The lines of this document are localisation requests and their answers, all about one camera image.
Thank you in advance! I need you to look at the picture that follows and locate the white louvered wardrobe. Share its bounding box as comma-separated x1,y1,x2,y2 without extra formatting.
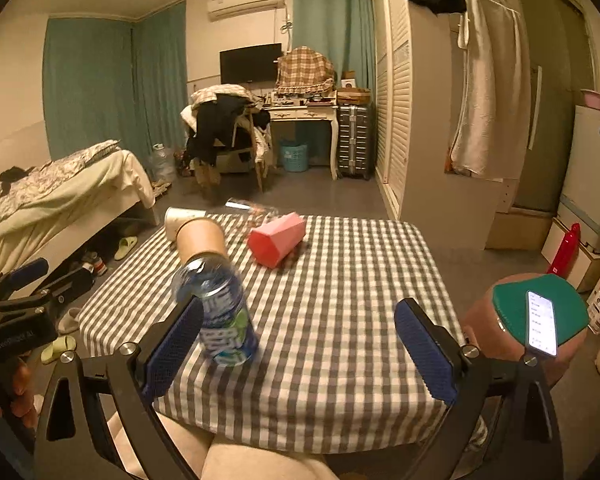
370,0,506,251

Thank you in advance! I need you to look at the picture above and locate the bed with floral bedding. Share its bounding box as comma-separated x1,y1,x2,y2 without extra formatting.
0,140,161,286

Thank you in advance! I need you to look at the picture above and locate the white slipper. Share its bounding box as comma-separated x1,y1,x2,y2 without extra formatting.
56,307,83,335

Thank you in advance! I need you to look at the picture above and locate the white refrigerator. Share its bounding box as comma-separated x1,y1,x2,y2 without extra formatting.
557,105,600,255

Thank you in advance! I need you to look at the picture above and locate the pile of clothes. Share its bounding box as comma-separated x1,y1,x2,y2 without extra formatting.
180,85,273,171

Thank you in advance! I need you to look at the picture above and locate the grey checkered tablecloth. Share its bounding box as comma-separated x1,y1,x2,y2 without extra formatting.
77,214,468,443

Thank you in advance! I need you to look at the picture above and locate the person's leg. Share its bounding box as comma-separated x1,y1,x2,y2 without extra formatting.
107,402,341,480

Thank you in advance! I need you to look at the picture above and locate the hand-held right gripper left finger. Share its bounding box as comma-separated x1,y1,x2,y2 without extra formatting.
32,294,206,480

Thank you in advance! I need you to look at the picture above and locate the green slipper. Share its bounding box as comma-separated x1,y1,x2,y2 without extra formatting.
114,236,139,261
41,336,77,365

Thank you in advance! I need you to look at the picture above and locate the black television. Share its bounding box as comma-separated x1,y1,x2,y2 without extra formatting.
219,43,283,85

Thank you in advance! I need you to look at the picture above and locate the white desk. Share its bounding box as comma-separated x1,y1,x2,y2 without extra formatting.
265,102,341,181

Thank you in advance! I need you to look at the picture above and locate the white air conditioner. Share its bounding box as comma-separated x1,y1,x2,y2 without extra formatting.
206,0,287,23

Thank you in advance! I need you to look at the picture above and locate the silver suitcase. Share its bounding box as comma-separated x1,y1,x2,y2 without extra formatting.
336,104,374,181

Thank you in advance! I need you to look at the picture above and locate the teal curtain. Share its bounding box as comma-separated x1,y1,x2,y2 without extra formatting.
131,0,188,153
292,0,376,93
44,16,136,158

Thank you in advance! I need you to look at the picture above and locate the plaid cloth cover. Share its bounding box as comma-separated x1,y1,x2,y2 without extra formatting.
276,46,337,98

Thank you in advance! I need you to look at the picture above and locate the white hanging towel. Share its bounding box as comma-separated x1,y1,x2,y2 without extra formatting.
450,0,533,179

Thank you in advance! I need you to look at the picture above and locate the red bottle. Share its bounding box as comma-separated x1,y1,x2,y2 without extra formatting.
547,222,581,277

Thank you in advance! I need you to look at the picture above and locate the smartphone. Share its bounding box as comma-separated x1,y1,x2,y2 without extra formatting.
524,290,561,358

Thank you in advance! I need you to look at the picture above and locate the round stool with green cushion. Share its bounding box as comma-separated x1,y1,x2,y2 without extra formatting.
462,272,591,391

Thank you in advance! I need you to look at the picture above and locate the clear glass cup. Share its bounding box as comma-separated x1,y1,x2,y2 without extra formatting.
224,198,281,231

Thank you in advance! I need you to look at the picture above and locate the white low cabinet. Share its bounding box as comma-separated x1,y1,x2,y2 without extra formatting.
540,217,600,293

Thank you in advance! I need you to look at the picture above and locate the brown paper cup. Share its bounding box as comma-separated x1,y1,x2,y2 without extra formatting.
175,217,229,267

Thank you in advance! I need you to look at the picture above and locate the large clear water jug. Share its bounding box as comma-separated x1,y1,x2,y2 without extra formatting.
150,143,177,183

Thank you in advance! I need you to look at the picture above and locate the person's left hand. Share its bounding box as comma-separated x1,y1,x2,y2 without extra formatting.
0,357,43,428

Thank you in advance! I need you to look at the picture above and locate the clear plastic water bottle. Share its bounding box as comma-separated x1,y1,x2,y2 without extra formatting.
171,254,260,367

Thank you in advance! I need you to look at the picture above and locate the blue plastic basket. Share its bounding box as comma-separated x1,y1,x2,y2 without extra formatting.
279,142,309,173

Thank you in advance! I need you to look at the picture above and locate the pink cup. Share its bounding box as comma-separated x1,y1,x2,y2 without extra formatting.
247,212,307,268

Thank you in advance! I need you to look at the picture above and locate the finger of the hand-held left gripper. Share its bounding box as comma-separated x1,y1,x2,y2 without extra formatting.
0,258,50,296
30,266,97,308

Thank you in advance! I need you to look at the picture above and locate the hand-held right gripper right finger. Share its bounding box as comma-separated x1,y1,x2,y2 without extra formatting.
394,297,565,480

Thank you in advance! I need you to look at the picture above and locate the wooden chair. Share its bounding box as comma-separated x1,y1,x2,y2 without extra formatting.
195,107,273,193

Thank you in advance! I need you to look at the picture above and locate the pair of sneakers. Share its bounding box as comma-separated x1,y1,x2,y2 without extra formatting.
82,252,108,277

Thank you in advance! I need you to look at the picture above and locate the white paper cup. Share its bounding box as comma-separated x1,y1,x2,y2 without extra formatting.
164,207,208,241

